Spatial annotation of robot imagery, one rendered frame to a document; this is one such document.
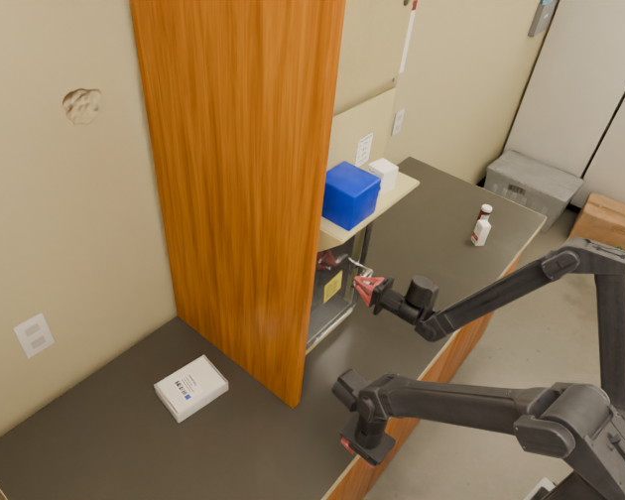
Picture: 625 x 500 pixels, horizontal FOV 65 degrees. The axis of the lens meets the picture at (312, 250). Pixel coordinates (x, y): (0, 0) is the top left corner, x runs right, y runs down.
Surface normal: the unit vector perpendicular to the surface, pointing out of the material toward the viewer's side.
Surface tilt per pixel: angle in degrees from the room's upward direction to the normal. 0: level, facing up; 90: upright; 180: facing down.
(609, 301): 80
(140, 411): 0
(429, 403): 86
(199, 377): 0
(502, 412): 90
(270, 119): 90
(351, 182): 0
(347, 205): 90
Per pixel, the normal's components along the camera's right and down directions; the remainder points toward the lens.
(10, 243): 0.77, 0.47
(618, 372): -0.57, 0.26
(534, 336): 0.08, -0.75
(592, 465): -0.76, 0.36
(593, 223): -0.57, 0.47
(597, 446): 0.36, -0.46
